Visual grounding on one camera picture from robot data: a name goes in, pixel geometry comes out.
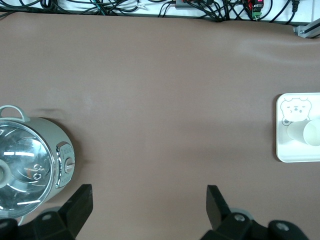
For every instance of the white IKEA cup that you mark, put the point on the white IKEA cup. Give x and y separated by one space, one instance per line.
312 132

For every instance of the glass pot lid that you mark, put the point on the glass pot lid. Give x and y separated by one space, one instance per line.
25 150

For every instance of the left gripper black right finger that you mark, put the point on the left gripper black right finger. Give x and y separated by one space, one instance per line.
220 215

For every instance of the aluminium frame corner bracket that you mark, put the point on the aluminium frame corner bracket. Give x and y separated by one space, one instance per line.
307 30

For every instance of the grey-green electric cooking pot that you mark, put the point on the grey-green electric cooking pot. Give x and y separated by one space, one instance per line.
62 135

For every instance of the cream bear print tray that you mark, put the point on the cream bear print tray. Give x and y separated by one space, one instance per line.
282 150

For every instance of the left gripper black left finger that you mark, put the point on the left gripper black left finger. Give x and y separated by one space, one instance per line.
75 215

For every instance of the grey usb hub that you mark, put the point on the grey usb hub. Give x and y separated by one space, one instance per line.
181 3

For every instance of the circuit board with green terminal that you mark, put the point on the circuit board with green terminal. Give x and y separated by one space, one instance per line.
256 8

